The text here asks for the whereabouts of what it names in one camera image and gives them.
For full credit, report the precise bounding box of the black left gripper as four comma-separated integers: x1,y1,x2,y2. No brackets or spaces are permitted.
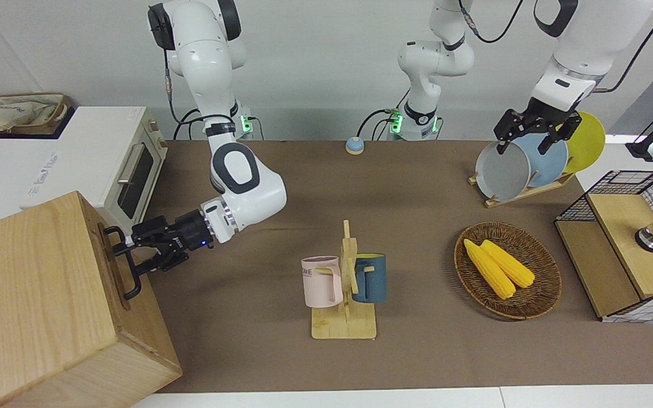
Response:
494,97,583,156

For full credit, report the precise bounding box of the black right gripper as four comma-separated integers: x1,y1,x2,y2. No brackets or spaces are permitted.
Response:
113,209,214,279

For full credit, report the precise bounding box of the black metal drawer handle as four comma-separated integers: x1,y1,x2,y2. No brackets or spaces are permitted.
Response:
103,226,142,301

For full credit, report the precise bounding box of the light wooden drawer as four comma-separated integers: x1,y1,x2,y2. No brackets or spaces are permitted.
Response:
79,192,183,373

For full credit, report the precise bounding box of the light blue plate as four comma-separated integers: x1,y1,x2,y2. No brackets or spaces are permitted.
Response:
516,133,570,189

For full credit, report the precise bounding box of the yellow plate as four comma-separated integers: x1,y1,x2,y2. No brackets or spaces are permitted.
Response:
563,111,606,174

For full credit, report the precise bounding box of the grey plate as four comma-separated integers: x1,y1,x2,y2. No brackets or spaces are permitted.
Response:
475,141,532,202

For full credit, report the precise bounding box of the wooden dish rack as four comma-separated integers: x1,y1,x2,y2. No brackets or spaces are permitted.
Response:
468,170,575,209

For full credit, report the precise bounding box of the white toaster oven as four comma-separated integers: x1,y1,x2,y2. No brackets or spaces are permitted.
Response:
19,106,168,236

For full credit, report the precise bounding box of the light wooden cabinet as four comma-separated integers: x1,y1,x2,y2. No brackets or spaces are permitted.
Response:
0,191,183,408

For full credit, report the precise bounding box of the yellow corn cob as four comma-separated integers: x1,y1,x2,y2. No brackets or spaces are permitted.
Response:
480,239,536,288
463,239,516,300

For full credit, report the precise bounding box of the brown table mat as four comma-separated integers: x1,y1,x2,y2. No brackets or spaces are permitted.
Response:
128,141,653,393

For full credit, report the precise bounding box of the brown wicker basket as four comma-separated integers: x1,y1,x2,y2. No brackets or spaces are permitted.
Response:
454,222,562,321

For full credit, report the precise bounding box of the pink mug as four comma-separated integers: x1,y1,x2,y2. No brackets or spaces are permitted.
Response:
301,256,343,308

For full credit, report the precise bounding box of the wooden mug tree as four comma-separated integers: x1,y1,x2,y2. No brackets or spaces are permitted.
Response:
311,220,377,341

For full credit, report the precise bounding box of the dark blue mug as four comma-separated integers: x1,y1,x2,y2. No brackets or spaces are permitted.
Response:
353,253,387,304

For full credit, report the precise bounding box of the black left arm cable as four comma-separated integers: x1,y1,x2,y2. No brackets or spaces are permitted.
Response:
458,0,653,94

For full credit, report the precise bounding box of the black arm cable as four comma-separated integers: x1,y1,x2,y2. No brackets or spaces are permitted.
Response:
163,48,217,141
458,0,653,94

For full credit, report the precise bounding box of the wire and wood shelf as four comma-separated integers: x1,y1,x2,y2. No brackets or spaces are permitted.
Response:
554,170,653,324

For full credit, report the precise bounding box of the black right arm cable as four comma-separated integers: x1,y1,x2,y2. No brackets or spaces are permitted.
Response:
163,48,217,141

